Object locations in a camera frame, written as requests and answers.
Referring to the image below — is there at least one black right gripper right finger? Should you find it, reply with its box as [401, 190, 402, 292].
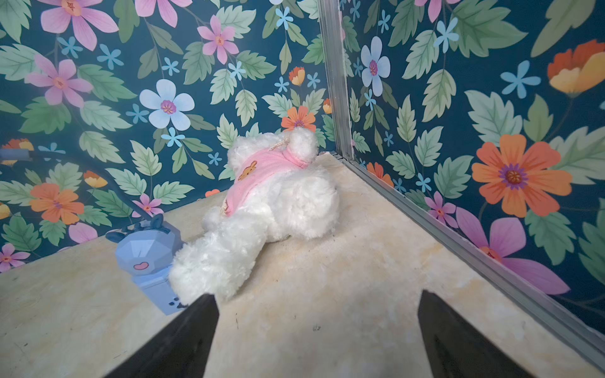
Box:
[418, 290, 532, 378]

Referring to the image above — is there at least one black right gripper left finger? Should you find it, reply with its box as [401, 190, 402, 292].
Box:
[107, 294, 220, 377]

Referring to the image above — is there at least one aluminium frame bottom rail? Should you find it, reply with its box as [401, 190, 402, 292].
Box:
[330, 151, 604, 373]

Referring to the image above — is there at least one white plush bear pink shirt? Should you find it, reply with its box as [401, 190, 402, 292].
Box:
[169, 128, 340, 305]

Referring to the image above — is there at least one aluminium frame corner post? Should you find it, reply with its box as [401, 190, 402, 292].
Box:
[318, 0, 354, 162]

